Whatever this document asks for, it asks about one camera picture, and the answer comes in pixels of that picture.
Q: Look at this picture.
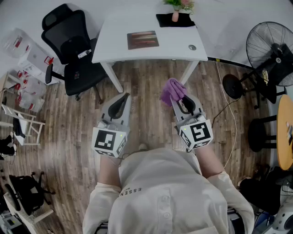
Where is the black swivel chair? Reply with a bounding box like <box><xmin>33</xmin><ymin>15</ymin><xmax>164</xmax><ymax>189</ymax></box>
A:
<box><xmin>4</xmin><ymin>171</ymin><xmax>56</xmax><ymax>217</ymax></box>

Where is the black stool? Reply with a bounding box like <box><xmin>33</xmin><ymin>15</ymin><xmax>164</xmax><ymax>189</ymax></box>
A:
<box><xmin>248</xmin><ymin>115</ymin><xmax>279</xmax><ymax>153</ymax></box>

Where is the purple cloth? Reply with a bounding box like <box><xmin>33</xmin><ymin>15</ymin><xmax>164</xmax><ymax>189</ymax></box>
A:
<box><xmin>160</xmin><ymin>77</ymin><xmax>187</xmax><ymax>107</ymax></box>

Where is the person's left forearm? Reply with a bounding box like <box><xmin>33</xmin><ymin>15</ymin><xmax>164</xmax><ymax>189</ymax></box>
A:
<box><xmin>98</xmin><ymin>150</ymin><xmax>122</xmax><ymax>191</ymax></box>

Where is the white cardboard box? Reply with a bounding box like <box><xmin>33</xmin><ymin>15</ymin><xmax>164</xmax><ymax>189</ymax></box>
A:
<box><xmin>17</xmin><ymin>43</ymin><xmax>60</xmax><ymax>85</ymax></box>

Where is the person's right forearm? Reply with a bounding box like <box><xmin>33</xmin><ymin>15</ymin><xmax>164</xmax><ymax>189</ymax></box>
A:
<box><xmin>194</xmin><ymin>141</ymin><xmax>227</xmax><ymax>178</ymax></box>

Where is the white desk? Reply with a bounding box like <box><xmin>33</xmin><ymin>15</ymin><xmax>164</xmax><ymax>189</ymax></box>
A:
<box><xmin>91</xmin><ymin>9</ymin><xmax>209</xmax><ymax>94</ymax></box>

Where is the black mesh office chair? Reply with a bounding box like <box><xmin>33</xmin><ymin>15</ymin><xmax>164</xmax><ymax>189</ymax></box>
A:
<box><xmin>41</xmin><ymin>3</ymin><xmax>113</xmax><ymax>103</ymax></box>

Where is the dark rectangular tray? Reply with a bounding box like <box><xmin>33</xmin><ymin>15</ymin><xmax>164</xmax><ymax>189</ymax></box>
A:
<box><xmin>127</xmin><ymin>30</ymin><xmax>160</xmax><ymax>51</ymax></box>

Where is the small clear bottle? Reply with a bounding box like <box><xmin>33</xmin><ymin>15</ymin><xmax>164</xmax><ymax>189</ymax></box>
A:
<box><xmin>77</xmin><ymin>48</ymin><xmax>92</xmax><ymax>59</ymax></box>

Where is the black backpack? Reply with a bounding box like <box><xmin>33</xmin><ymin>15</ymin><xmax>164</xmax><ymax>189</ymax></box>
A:
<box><xmin>238</xmin><ymin>166</ymin><xmax>285</xmax><ymax>216</ymax></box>

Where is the round wooden table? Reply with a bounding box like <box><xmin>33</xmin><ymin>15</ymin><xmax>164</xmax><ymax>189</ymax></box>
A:
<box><xmin>276</xmin><ymin>94</ymin><xmax>293</xmax><ymax>171</ymax></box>

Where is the white wooden rack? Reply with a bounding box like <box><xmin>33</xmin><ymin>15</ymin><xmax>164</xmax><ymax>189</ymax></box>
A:
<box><xmin>0</xmin><ymin>71</ymin><xmax>46</xmax><ymax>147</ymax></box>

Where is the black mat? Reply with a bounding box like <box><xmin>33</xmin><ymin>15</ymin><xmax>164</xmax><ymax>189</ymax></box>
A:
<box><xmin>156</xmin><ymin>12</ymin><xmax>196</xmax><ymax>28</ymax></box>

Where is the person's cream shirt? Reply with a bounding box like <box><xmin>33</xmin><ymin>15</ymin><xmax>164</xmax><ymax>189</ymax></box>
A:
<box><xmin>82</xmin><ymin>147</ymin><xmax>255</xmax><ymax>234</ymax></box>

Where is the white side table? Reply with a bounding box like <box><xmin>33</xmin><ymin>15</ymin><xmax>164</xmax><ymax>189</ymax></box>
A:
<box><xmin>3</xmin><ymin>191</ymin><xmax>54</xmax><ymax>234</ymax></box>

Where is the black floor cable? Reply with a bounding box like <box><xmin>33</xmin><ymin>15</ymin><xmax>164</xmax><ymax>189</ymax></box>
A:
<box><xmin>211</xmin><ymin>100</ymin><xmax>232</xmax><ymax>129</ymax></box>

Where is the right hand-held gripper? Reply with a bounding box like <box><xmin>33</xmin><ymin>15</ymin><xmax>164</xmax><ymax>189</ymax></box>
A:
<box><xmin>169</xmin><ymin>94</ymin><xmax>214</xmax><ymax>152</ymax></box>

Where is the clear plastic bags red print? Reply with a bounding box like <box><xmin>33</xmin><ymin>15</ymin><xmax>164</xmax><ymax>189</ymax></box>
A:
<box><xmin>1</xmin><ymin>28</ymin><xmax>47</xmax><ymax>113</ymax></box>

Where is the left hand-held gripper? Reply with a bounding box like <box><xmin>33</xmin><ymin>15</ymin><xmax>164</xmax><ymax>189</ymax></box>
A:
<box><xmin>91</xmin><ymin>92</ymin><xmax>133</xmax><ymax>158</ymax></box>

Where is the pink vase with green plant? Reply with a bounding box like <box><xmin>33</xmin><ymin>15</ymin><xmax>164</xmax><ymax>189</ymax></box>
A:
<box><xmin>163</xmin><ymin>0</ymin><xmax>195</xmax><ymax>23</ymax></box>

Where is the black standing fan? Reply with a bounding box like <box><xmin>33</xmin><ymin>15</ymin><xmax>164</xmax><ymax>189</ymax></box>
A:
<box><xmin>222</xmin><ymin>21</ymin><xmax>293</xmax><ymax>111</ymax></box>

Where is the white floor cable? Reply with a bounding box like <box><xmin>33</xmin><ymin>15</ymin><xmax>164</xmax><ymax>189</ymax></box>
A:
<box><xmin>215</xmin><ymin>59</ymin><xmax>238</xmax><ymax>170</ymax></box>

